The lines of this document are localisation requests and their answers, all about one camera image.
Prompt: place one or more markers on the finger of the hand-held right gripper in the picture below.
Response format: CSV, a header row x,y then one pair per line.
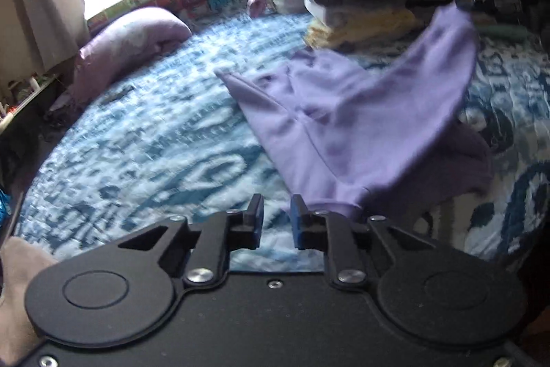
x,y
469,0

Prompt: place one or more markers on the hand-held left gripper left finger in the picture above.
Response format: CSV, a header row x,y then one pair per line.
x,y
257,221

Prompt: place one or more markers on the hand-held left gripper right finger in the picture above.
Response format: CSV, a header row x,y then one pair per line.
x,y
296,225

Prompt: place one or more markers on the purple sweatshirt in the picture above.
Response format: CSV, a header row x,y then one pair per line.
x,y
365,113

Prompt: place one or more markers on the green and red knitted item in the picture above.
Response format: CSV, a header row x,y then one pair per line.
x,y
502,32

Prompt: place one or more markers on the cream yellow garment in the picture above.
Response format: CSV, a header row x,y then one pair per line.
x,y
365,29

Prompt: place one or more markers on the blue patterned quilt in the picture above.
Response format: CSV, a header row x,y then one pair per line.
x,y
150,160

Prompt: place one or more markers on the small dark card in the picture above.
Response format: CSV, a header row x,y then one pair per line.
x,y
118,94

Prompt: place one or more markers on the purple floral pillow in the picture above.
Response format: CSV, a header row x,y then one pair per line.
x,y
129,44

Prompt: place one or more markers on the person's clothing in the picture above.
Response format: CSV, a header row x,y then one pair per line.
x,y
21,289

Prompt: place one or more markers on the cluttered side table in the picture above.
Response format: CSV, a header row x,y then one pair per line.
x,y
21,100

